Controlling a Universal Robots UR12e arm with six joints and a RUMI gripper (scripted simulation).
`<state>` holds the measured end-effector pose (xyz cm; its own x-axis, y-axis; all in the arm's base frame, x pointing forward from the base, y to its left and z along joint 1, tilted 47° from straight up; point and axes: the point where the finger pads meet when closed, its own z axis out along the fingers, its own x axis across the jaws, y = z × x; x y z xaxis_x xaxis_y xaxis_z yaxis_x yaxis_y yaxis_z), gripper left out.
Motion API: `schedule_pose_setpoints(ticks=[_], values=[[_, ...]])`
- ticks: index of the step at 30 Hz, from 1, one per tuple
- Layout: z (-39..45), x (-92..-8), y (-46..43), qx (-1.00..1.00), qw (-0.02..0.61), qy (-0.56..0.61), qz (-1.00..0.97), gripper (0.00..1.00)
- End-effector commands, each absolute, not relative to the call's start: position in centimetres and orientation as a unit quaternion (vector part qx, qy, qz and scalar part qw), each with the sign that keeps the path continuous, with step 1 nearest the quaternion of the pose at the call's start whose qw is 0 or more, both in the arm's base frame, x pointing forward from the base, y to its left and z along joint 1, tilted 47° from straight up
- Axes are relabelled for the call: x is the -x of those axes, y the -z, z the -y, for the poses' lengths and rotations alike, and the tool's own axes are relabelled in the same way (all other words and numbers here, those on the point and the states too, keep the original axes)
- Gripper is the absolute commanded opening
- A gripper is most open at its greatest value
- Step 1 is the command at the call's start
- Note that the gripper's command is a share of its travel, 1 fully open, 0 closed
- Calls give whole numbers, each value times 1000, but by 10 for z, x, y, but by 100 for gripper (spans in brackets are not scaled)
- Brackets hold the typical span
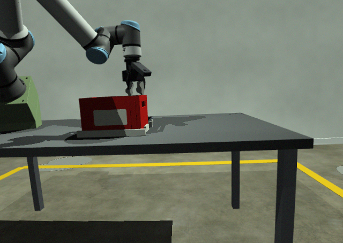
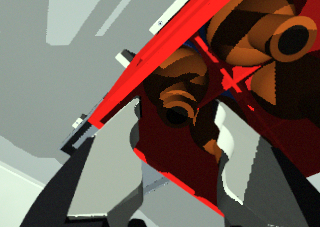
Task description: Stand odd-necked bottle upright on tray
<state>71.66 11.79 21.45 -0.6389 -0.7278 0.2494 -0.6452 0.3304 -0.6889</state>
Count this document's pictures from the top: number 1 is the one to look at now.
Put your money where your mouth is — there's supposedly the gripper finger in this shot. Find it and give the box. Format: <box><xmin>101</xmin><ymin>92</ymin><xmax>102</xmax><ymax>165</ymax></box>
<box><xmin>136</xmin><ymin>77</ymin><xmax>145</xmax><ymax>95</ymax></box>
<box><xmin>125</xmin><ymin>74</ymin><xmax>134</xmax><ymax>96</ymax></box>

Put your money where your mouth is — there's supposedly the red crate with dividers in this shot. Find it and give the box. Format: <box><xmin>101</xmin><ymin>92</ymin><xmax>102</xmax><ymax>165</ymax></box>
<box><xmin>81</xmin><ymin>95</ymin><xmax>148</xmax><ymax>131</ymax></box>

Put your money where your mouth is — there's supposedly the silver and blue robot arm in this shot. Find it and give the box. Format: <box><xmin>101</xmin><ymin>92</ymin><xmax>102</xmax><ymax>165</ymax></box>
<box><xmin>0</xmin><ymin>0</ymin><xmax>152</xmax><ymax>102</ymax></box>

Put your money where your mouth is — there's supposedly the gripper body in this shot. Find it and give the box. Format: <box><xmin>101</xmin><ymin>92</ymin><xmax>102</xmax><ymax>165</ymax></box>
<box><xmin>122</xmin><ymin>56</ymin><xmax>143</xmax><ymax>82</ymax></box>

